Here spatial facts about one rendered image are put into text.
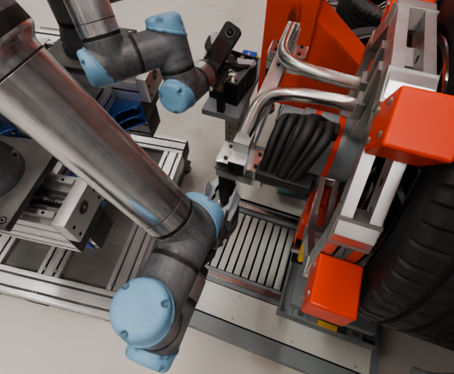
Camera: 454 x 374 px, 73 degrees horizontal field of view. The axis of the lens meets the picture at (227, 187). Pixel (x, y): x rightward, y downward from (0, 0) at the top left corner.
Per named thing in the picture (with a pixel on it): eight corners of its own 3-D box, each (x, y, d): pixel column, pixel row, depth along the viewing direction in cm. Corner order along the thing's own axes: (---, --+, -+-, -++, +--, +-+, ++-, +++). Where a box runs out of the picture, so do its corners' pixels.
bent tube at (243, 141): (347, 184, 49) (374, 139, 40) (232, 151, 52) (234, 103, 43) (361, 109, 57) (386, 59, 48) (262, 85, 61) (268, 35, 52)
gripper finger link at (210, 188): (220, 164, 62) (210, 203, 57) (221, 180, 67) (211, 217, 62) (205, 162, 63) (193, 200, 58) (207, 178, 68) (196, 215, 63)
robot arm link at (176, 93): (179, 77, 62) (191, 116, 67) (204, 60, 70) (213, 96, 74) (149, 80, 65) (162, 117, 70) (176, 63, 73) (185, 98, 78)
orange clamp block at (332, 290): (350, 277, 57) (343, 327, 52) (308, 263, 58) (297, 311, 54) (365, 266, 51) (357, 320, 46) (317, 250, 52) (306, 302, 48)
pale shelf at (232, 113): (238, 123, 131) (238, 118, 128) (202, 113, 134) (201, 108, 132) (266, 64, 153) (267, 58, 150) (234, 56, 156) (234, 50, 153)
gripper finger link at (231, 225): (245, 208, 62) (224, 244, 58) (245, 211, 63) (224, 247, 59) (225, 198, 63) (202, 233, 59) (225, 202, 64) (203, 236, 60)
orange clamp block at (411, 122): (419, 168, 41) (455, 164, 32) (360, 152, 43) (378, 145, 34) (437, 116, 41) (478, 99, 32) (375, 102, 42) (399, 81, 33)
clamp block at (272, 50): (300, 76, 74) (306, 57, 70) (265, 68, 76) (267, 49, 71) (305, 64, 77) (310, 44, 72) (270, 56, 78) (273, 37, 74)
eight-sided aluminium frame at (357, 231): (313, 303, 77) (441, 190, 31) (288, 294, 78) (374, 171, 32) (346, 145, 104) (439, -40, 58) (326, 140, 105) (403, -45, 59)
